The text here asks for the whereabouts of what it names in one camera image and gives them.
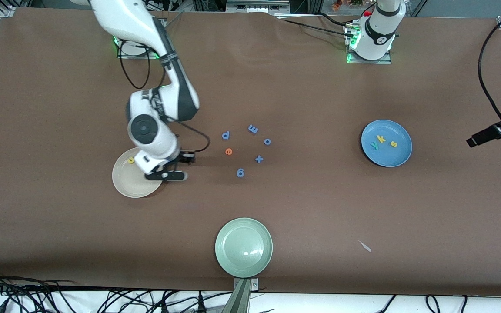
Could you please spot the teal letter y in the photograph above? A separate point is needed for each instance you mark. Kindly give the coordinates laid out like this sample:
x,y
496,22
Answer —
x,y
375,144

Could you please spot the beige brown plate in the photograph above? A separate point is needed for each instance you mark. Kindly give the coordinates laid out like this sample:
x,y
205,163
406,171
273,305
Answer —
x,y
128,182

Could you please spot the grey metal camera bracket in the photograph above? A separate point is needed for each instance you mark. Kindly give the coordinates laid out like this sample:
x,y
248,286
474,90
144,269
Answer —
x,y
242,300

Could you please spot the pale green plate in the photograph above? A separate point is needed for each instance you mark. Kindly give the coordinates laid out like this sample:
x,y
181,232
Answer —
x,y
244,248

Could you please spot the brown table cover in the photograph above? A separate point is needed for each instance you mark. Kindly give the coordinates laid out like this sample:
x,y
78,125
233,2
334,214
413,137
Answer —
x,y
320,208

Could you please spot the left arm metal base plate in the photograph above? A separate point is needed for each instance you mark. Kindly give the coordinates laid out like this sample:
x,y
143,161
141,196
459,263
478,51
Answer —
x,y
381,61

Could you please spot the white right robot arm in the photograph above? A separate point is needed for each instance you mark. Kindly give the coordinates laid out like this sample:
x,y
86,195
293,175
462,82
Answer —
x,y
163,139

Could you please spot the blue letter m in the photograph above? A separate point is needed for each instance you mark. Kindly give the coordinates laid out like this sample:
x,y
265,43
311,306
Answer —
x,y
253,129

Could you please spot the grey metal frame piece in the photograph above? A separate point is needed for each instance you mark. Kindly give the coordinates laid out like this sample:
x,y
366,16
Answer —
x,y
257,6

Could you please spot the small white paper scrap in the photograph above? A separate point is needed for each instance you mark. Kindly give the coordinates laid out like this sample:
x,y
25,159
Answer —
x,y
365,247

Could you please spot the blue plate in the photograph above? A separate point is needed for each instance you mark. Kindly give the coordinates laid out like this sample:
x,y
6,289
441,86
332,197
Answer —
x,y
387,156

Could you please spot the blue plus shaped letter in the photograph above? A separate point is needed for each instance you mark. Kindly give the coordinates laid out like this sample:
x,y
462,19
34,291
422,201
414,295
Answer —
x,y
259,159

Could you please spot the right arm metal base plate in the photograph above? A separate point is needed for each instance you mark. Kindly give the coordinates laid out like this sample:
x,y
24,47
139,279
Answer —
x,y
122,55

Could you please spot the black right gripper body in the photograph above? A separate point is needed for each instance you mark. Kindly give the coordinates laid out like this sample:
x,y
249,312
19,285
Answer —
x,y
182,156

